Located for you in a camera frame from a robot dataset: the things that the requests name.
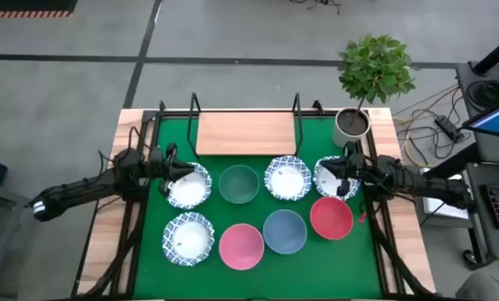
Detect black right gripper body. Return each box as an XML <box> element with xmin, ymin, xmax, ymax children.
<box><xmin>344</xmin><ymin>154</ymin><xmax>379</xmax><ymax>186</ymax></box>

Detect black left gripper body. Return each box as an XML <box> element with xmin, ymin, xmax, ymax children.
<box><xmin>150</xmin><ymin>156</ymin><xmax>176</xmax><ymax>187</ymax></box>

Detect green plastic bowl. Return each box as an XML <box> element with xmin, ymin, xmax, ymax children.
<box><xmin>218</xmin><ymin>164</ymin><xmax>260</xmax><ymax>205</ymax></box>

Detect blue plastic bowl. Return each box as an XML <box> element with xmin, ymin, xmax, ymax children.
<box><xmin>262</xmin><ymin>208</ymin><xmax>308</xmax><ymax>255</ymax></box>

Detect blue patterned paper bowl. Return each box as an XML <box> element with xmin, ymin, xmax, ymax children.
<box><xmin>165</xmin><ymin>161</ymin><xmax>213</xmax><ymax>210</ymax></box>
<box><xmin>313</xmin><ymin>155</ymin><xmax>361</xmax><ymax>202</ymax></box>
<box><xmin>161</xmin><ymin>212</ymin><xmax>216</xmax><ymax>268</ymax></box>
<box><xmin>264</xmin><ymin>155</ymin><xmax>313</xmax><ymax>202</ymax></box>

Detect red plastic bowl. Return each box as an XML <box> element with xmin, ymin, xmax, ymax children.
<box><xmin>309</xmin><ymin>196</ymin><xmax>354</xmax><ymax>241</ymax></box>

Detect white round plant pot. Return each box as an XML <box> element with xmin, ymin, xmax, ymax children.
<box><xmin>331</xmin><ymin>107</ymin><xmax>372</xmax><ymax>148</ymax></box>

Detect green table mat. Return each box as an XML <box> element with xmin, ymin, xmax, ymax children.
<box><xmin>132</xmin><ymin>116</ymin><xmax>384</xmax><ymax>300</ymax></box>

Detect white box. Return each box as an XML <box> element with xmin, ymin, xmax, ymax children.
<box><xmin>422</xmin><ymin>196</ymin><xmax>470</xmax><ymax>221</ymax></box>

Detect black power strip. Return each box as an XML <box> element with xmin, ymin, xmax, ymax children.
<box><xmin>435</xmin><ymin>115</ymin><xmax>463</xmax><ymax>143</ymax></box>

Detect pink plastic bowl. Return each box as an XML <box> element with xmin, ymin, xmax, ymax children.
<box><xmin>218</xmin><ymin>222</ymin><xmax>266</xmax><ymax>271</ymax></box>

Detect small green leafy tree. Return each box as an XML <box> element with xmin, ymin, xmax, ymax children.
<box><xmin>337</xmin><ymin>33</ymin><xmax>417</xmax><ymax>122</ymax></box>

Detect grey equipment cart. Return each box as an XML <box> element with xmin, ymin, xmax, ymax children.
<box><xmin>456</xmin><ymin>62</ymin><xmax>499</xmax><ymax>268</ymax></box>

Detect laptop with blue screen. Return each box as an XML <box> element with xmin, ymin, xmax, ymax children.
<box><xmin>461</xmin><ymin>99</ymin><xmax>499</xmax><ymax>141</ymax></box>

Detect grey chair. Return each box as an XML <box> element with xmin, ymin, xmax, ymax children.
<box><xmin>456</xmin><ymin>271</ymin><xmax>499</xmax><ymax>301</ymax></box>

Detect black stand pole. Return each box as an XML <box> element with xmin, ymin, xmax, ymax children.
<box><xmin>472</xmin><ymin>31</ymin><xmax>499</xmax><ymax>76</ymax></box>

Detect black mat with hazard stripes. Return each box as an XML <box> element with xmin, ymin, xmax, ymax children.
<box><xmin>0</xmin><ymin>0</ymin><xmax>79</xmax><ymax>20</ymax></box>

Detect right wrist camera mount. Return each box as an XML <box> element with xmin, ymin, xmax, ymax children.
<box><xmin>343</xmin><ymin>140</ymin><xmax>359</xmax><ymax>159</ymax></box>

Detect coiled black cable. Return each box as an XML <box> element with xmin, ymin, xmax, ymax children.
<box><xmin>466</xmin><ymin>79</ymin><xmax>499</xmax><ymax>112</ymax></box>

